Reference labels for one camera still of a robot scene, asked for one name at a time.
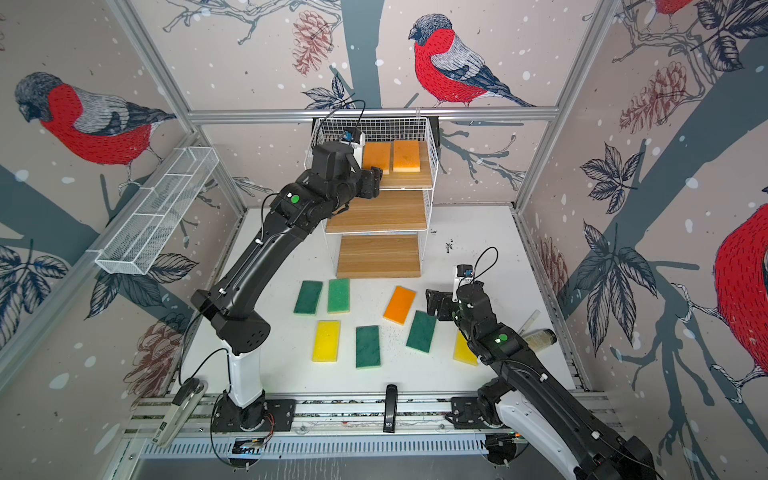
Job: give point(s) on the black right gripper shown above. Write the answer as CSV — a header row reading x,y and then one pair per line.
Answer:
x,y
445,301

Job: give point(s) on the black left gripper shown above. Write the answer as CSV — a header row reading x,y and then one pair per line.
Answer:
x,y
371,182

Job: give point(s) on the orange sponge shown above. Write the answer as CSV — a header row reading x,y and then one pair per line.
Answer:
x,y
377,155
406,156
399,305

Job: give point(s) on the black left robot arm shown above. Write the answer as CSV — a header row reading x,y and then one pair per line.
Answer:
x,y
229,306

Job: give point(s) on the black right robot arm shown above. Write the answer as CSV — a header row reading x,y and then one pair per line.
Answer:
x,y
527,398

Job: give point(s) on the top wooden shelf board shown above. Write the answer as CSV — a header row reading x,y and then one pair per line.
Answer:
x,y
405,181

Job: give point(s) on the bottom wooden shelf board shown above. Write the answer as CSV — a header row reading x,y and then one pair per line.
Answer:
x,y
379,256

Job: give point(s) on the dark green sponge right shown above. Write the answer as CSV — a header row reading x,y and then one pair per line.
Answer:
x,y
421,332

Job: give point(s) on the dark green sponge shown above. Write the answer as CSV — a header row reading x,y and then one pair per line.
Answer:
x,y
421,332
308,297
368,353

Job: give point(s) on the yellow sponge right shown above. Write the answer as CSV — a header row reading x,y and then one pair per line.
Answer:
x,y
462,353

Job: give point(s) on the yellow sponge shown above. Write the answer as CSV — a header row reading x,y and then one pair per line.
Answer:
x,y
462,353
326,342

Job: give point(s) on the dark green sponge centre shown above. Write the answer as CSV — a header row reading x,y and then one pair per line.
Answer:
x,y
368,353

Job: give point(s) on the light green sponge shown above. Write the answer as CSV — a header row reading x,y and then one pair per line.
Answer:
x,y
338,296

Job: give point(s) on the yellow sponge left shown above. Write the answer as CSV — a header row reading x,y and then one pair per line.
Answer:
x,y
326,342

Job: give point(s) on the dark green sponge far left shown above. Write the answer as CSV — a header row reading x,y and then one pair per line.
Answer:
x,y
308,297

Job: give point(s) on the white grey handheld tool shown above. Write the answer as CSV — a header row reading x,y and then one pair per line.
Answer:
x,y
181,408

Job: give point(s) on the white wire three-tier shelf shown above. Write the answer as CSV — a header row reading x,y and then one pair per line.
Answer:
x,y
383,129

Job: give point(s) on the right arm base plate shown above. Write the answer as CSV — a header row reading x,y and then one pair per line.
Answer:
x,y
471,412

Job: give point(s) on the black handle on rail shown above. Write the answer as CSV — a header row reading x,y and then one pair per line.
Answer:
x,y
390,409

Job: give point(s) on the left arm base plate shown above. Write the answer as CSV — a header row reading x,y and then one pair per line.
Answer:
x,y
264,415

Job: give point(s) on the white wire wall basket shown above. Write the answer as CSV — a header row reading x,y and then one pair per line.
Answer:
x,y
141,238

